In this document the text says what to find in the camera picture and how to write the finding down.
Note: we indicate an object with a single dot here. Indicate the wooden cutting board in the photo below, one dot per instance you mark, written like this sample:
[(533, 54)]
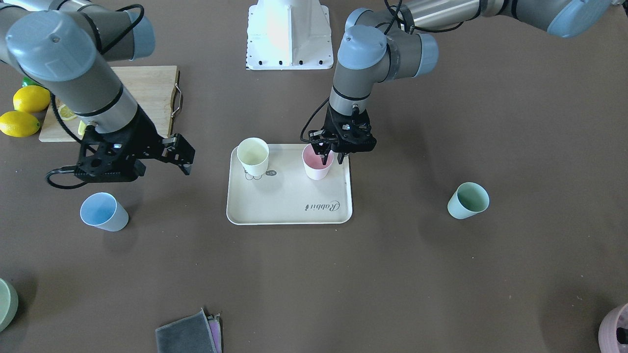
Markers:
[(152, 86)]

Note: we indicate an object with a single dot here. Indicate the green lime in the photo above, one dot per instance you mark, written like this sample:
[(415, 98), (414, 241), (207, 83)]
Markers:
[(26, 81)]

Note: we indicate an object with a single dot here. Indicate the green plastic cup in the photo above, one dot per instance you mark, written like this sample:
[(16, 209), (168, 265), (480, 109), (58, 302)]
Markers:
[(469, 199)]

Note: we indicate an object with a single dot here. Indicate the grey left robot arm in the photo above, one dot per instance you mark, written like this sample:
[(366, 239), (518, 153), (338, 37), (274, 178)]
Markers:
[(399, 42)]

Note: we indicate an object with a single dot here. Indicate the pink ice bucket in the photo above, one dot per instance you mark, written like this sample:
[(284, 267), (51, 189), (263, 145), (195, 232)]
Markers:
[(612, 335)]

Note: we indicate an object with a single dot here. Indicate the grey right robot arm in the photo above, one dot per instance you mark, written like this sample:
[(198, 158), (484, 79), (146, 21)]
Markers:
[(66, 46)]

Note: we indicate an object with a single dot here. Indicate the green bowl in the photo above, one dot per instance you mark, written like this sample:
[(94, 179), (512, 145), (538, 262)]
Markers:
[(8, 303)]

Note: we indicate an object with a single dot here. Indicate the whole lemon lower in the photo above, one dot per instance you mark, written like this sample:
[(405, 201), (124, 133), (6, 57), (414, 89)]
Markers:
[(19, 124)]

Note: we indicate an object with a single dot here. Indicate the cream rabbit tray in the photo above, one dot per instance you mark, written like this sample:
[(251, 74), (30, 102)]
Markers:
[(285, 194)]

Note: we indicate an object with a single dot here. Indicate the purple cloth under grey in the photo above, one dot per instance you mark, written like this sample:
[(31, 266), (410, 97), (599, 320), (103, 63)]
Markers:
[(214, 322)]

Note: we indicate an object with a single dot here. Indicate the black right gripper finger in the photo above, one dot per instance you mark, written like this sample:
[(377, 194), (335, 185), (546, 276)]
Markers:
[(182, 161), (177, 143)]

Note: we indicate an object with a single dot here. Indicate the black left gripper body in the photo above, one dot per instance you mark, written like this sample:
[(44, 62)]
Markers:
[(325, 141)]

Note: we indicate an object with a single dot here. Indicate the grey folded cloth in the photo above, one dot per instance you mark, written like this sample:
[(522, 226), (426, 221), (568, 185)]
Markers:
[(188, 335)]

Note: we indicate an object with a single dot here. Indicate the lower lemon slice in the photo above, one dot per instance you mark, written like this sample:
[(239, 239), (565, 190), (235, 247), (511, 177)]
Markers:
[(65, 113)]

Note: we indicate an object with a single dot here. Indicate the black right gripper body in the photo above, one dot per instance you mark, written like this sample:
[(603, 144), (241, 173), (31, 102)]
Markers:
[(143, 133)]

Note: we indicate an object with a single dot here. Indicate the whole lemon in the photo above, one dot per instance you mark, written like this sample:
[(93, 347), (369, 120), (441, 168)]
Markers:
[(31, 99), (19, 124)]

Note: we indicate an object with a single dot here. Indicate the pale yellow plastic cup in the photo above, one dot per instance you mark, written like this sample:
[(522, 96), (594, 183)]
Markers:
[(253, 154)]

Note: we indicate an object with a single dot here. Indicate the blue plastic cup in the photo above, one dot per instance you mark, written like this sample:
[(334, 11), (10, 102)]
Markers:
[(102, 210)]

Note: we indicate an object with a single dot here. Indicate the pink plastic cup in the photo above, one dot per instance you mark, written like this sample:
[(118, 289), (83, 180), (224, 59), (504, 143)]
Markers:
[(313, 163)]

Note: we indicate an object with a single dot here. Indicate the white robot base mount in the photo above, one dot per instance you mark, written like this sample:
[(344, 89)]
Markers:
[(289, 35)]

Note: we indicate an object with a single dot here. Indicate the whole lemon upper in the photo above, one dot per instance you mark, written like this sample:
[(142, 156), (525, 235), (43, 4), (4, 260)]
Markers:
[(31, 99)]

